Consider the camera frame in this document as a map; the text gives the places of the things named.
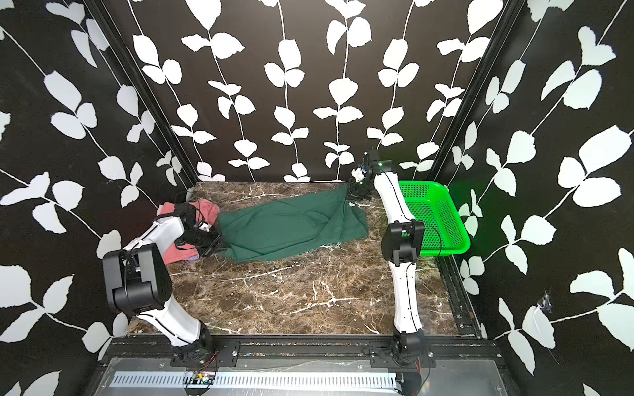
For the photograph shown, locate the black corner frame post left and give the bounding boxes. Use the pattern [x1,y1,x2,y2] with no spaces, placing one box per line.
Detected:
[85,0,198,187]

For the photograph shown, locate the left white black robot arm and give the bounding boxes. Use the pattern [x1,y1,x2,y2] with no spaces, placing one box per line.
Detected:
[102,200,221,368]

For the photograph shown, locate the small electronics board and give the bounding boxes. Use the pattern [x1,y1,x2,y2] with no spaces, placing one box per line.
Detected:
[184,371,216,389]

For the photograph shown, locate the green plastic basket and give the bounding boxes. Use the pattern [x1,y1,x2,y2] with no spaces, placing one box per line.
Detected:
[399,181,471,257]

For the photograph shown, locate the black corner frame post right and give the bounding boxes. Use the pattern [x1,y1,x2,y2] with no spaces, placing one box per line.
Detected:
[427,0,525,181]

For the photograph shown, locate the dark green t-shirt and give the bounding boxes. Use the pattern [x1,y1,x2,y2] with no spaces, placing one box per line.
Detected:
[216,186,368,262]

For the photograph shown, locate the black corner frame post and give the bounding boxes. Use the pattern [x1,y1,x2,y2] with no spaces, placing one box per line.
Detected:
[85,0,198,187]
[427,0,525,181]

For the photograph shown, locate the white slotted cable duct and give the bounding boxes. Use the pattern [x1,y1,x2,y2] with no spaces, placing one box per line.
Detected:
[107,371,401,392]

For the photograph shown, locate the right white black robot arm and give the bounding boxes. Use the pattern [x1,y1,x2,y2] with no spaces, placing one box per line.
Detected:
[348,150,425,361]

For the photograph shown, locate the black front aluminium rail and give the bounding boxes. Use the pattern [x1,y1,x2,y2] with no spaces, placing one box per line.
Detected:
[101,334,504,370]

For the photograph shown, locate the pink folded t-shirt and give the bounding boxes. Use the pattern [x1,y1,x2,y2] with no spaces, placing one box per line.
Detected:
[156,199,220,264]

